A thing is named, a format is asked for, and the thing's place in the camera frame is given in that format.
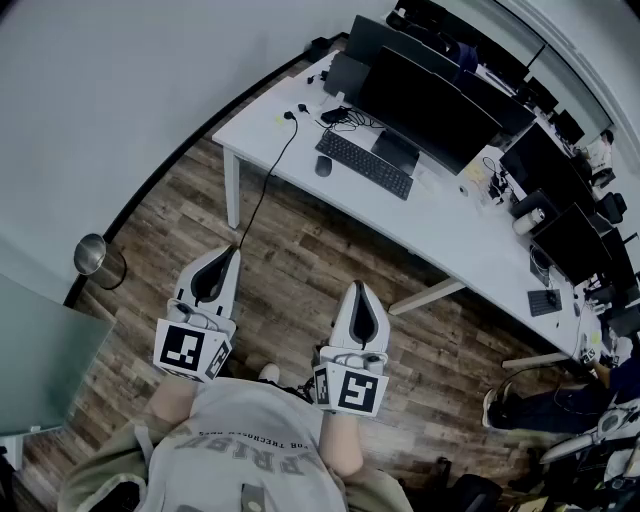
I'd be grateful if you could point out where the metal cylinder bin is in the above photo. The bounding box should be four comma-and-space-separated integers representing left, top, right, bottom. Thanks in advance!
73, 232, 128, 291

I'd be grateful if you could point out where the black monitor facing away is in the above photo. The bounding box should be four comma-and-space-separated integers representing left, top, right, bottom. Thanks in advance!
344, 14, 461, 84
459, 69, 537, 137

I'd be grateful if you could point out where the black cable bundle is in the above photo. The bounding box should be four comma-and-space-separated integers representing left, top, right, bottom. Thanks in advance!
481, 156, 517, 205

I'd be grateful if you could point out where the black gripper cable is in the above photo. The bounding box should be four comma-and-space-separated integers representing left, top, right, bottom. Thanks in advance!
293, 372, 321, 407

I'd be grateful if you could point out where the white office chair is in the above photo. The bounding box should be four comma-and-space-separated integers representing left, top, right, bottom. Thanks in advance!
539, 399, 640, 466

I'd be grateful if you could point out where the black keyboard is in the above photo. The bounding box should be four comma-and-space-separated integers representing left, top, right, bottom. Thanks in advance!
314, 129, 415, 202

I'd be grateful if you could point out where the white thermos bottle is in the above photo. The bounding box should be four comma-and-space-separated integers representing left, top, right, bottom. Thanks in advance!
512, 206, 547, 236

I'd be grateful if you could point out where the tangled black adapter cable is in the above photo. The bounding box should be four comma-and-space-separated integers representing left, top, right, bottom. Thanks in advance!
319, 104, 386, 134

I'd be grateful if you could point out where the white desk leg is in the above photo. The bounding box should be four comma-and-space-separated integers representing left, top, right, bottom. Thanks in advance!
388, 277, 467, 317
222, 147, 242, 231
501, 351, 572, 370

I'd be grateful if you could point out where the small dark keyboard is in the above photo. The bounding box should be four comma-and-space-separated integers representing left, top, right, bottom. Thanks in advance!
527, 288, 563, 318

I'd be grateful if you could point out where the large curved black monitor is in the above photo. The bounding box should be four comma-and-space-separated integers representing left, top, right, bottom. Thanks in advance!
349, 45, 504, 177

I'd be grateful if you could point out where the frosted glass panel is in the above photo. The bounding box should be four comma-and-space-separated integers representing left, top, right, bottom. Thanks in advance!
0, 272, 117, 437

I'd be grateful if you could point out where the black power cable with plug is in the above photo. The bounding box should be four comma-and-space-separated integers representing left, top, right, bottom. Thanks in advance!
238, 110, 300, 250

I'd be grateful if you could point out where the person's right forearm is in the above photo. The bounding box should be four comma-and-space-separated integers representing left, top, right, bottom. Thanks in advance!
317, 412, 364, 480

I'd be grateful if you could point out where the person's left forearm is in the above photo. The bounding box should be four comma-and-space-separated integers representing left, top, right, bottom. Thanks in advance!
143, 373, 202, 427

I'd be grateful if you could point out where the grey flat monitor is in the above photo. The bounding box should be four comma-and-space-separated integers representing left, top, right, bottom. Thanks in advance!
323, 51, 372, 104

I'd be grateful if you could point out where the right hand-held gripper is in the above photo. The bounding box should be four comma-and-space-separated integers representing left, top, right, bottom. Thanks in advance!
312, 280, 392, 418

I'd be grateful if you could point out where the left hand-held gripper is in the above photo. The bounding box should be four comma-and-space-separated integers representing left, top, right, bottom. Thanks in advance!
152, 244, 242, 384

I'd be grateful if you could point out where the person's grey printed shirt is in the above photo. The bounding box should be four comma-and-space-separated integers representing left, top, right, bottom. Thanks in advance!
58, 377, 416, 512

